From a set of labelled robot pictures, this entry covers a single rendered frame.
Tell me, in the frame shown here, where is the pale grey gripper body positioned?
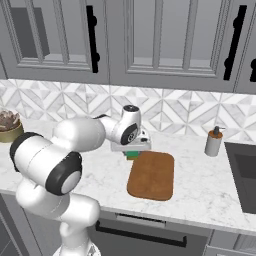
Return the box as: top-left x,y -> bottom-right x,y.
110,138 -> 153,154

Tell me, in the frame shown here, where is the green sponge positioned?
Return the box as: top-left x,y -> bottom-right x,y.
125,150 -> 141,161

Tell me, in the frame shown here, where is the brown wooden cutting board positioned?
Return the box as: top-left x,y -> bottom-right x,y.
126,150 -> 176,202

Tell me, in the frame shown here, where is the grey soap dispenser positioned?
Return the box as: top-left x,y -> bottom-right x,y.
204,125 -> 227,158

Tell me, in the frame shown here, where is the grey dishwasher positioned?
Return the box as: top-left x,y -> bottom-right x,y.
87,209 -> 212,256

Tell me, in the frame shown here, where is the dark grey sink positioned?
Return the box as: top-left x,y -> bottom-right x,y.
223,141 -> 256,215

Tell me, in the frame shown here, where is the grey glass-front cupboard door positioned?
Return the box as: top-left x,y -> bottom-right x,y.
109,0 -> 242,94
233,0 -> 256,96
0,0 -> 111,85

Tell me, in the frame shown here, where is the brown lumpy food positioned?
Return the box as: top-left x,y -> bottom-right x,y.
0,109 -> 22,132

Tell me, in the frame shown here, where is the grey base cabinet door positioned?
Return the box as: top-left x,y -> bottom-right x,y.
0,192 -> 66,256

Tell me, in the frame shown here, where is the grey drawer front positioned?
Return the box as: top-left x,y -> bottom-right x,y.
203,229 -> 256,256

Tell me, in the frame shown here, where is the black dishwasher handle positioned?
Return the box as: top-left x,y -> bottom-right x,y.
95,220 -> 188,249

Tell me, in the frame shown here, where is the black cupboard handle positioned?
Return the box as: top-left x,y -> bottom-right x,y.
85,4 -> 101,74
249,58 -> 256,84
222,4 -> 248,82

